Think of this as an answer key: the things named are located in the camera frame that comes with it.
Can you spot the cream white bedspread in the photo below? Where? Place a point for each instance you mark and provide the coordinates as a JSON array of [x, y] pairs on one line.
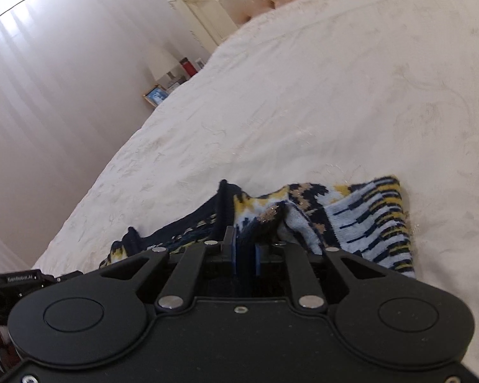
[[303, 107]]

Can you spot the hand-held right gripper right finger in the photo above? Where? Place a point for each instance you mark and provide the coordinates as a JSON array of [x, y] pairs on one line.
[[259, 259]]

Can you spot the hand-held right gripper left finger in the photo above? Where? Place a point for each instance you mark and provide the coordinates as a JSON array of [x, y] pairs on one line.
[[234, 249]]

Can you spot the white table lamp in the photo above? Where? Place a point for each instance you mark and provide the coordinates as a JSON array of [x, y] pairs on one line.
[[161, 62]]

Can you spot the small white box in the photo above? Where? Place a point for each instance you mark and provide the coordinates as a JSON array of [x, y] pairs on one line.
[[200, 64]]

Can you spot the gold picture frame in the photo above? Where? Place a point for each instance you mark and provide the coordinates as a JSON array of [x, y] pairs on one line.
[[155, 95]]

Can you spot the white curtain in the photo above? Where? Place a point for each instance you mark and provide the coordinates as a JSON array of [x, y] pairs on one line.
[[44, 107]]

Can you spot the navy yellow patterned knit sweater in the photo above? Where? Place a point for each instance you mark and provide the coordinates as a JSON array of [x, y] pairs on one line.
[[367, 223]]

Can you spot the red bottle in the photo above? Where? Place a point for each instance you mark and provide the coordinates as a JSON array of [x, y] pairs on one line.
[[187, 67]]

